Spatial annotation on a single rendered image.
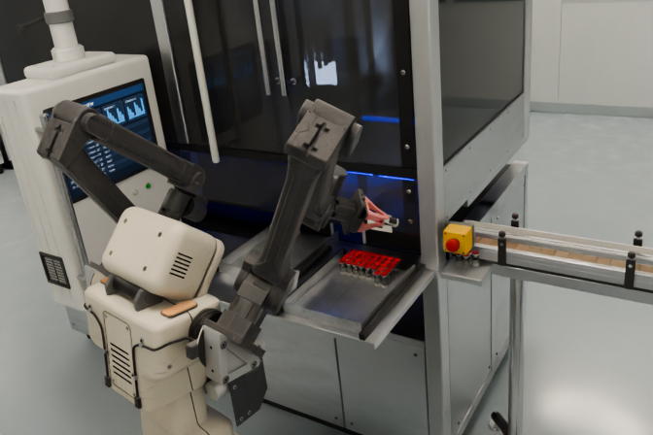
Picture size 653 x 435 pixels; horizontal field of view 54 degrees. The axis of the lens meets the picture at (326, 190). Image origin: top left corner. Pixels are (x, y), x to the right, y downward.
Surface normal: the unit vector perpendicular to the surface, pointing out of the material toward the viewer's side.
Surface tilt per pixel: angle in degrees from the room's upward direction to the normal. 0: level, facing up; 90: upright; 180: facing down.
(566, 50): 90
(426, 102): 90
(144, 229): 48
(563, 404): 0
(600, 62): 90
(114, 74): 90
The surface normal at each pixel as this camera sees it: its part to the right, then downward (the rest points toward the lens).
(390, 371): -0.52, 0.37
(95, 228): 0.84, 0.13
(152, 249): -0.55, -0.36
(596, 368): -0.10, -0.92
